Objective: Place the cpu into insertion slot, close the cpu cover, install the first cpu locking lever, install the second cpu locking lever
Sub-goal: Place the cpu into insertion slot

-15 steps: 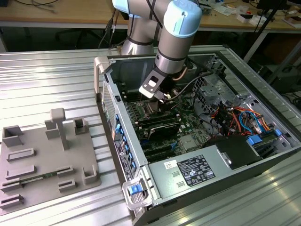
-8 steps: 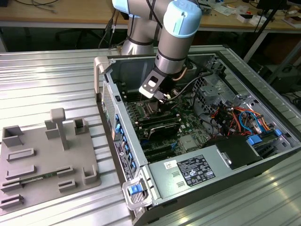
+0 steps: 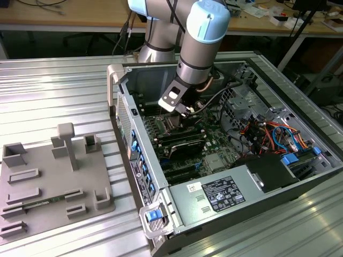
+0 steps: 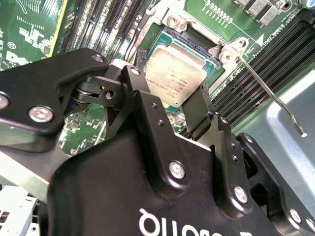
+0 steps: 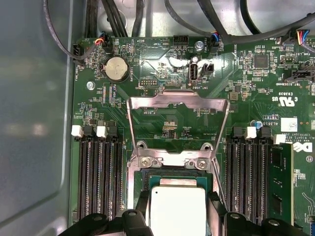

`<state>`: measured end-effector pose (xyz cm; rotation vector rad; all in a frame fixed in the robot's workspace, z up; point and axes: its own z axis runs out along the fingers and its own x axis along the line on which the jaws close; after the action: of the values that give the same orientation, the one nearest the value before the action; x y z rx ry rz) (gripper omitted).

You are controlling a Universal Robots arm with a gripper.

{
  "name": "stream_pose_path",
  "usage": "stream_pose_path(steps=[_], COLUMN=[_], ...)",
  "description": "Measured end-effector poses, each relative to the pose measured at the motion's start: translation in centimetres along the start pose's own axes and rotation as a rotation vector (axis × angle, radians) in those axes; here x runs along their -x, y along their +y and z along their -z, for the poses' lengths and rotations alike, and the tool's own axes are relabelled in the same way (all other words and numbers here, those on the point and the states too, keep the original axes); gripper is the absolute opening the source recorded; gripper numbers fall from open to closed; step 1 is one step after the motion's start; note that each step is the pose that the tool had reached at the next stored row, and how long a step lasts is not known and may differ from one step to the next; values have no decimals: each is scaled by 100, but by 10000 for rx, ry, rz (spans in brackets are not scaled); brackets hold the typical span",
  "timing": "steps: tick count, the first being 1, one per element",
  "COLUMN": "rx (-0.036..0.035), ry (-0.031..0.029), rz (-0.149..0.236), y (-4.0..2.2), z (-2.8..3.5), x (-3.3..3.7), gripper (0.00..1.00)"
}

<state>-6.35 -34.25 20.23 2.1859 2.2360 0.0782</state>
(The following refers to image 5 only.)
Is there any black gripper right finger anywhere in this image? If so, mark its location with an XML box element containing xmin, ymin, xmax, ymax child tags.
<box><xmin>207</xmin><ymin>191</ymin><xmax>305</xmax><ymax>236</ymax></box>

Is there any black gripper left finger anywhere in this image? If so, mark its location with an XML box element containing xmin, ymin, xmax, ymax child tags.
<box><xmin>63</xmin><ymin>190</ymin><xmax>151</xmax><ymax>236</ymax></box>

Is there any thin metal locking lever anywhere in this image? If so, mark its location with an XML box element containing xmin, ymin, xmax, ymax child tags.
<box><xmin>212</xmin><ymin>157</ymin><xmax>228</xmax><ymax>214</ymax></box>

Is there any silver green CPU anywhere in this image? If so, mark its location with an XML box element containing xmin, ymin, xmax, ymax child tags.
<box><xmin>149</xmin><ymin>175</ymin><xmax>212</xmax><ymax>236</ymax></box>

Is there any metal socket cover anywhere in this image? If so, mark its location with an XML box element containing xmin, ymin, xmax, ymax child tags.
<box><xmin>126</xmin><ymin>88</ymin><xmax>231</xmax><ymax>163</ymax></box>

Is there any green RAM stick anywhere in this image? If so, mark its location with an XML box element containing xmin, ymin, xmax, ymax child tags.
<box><xmin>269</xmin><ymin>141</ymin><xmax>295</xmax><ymax>228</ymax></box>

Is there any white board label sticker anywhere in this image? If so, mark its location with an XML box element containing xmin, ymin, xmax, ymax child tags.
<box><xmin>280</xmin><ymin>117</ymin><xmax>298</xmax><ymax>132</ymax></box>

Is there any black pin header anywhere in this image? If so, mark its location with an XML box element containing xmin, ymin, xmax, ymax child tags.
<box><xmin>173</xmin><ymin>35</ymin><xmax>189</xmax><ymax>46</ymax></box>
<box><xmin>139</xmin><ymin>79</ymin><xmax>158</xmax><ymax>87</ymax></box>

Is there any green motherboard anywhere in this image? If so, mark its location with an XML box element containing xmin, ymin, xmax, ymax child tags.
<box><xmin>71</xmin><ymin>35</ymin><xmax>315</xmax><ymax>236</ymax></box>

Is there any round silver coin battery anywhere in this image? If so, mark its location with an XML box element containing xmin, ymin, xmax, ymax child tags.
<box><xmin>102</xmin><ymin>56</ymin><xmax>130</xmax><ymax>84</ymax></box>

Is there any small black board connector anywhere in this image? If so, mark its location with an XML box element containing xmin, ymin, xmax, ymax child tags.
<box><xmin>200</xmin><ymin>62</ymin><xmax>214</xmax><ymax>77</ymax></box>

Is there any internal USB port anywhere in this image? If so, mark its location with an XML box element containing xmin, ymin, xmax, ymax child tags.
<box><xmin>188</xmin><ymin>62</ymin><xmax>198</xmax><ymax>82</ymax></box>

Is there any grey PC case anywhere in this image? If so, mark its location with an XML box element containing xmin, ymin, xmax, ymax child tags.
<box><xmin>0</xmin><ymin>0</ymin><xmax>315</xmax><ymax>236</ymax></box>

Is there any square black chip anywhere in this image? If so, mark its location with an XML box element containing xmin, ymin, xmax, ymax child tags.
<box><xmin>253</xmin><ymin>54</ymin><xmax>269</xmax><ymax>69</ymax></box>

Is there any black fan connector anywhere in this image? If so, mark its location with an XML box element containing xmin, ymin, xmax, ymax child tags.
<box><xmin>209</xmin><ymin>30</ymin><xmax>223</xmax><ymax>54</ymax></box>
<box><xmin>72</xmin><ymin>41</ymin><xmax>86</xmax><ymax>66</ymax></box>

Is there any thick black cable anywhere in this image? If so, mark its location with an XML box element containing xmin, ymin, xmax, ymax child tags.
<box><xmin>163</xmin><ymin>0</ymin><xmax>215</xmax><ymax>37</ymax></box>
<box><xmin>196</xmin><ymin>0</ymin><xmax>315</xmax><ymax>46</ymax></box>

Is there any connector with coloured wires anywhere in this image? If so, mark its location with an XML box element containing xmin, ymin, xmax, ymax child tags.
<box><xmin>283</xmin><ymin>29</ymin><xmax>315</xmax><ymax>54</ymax></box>

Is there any thin grey fan wire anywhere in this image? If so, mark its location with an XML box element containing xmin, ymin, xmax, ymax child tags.
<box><xmin>43</xmin><ymin>0</ymin><xmax>82</xmax><ymax>62</ymax></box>

